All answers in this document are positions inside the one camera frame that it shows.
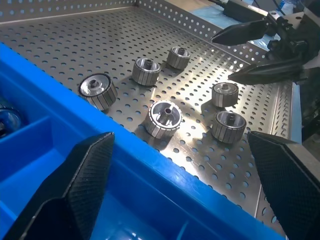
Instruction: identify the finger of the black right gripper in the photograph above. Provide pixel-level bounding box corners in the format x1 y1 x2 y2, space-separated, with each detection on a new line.
210 18 271 46
227 55 307 86

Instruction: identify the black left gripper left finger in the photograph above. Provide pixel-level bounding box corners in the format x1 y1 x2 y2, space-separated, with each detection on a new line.
3 131 116 240

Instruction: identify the blue compartment tray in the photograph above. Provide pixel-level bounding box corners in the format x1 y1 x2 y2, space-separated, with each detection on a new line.
0 41 287 240

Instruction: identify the perforated metal tray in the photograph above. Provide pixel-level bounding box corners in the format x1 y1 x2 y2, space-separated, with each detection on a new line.
0 0 301 232

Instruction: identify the metal rotor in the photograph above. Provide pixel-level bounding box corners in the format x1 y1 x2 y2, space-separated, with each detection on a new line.
166 46 192 70
144 99 183 139
211 110 248 145
131 57 162 87
77 72 118 111
211 82 240 108
0 103 25 138

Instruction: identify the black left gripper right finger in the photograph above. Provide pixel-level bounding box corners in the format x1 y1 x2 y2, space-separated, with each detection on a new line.
246 130 320 240

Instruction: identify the black power adapter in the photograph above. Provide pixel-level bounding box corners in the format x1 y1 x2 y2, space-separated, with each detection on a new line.
223 0 266 19

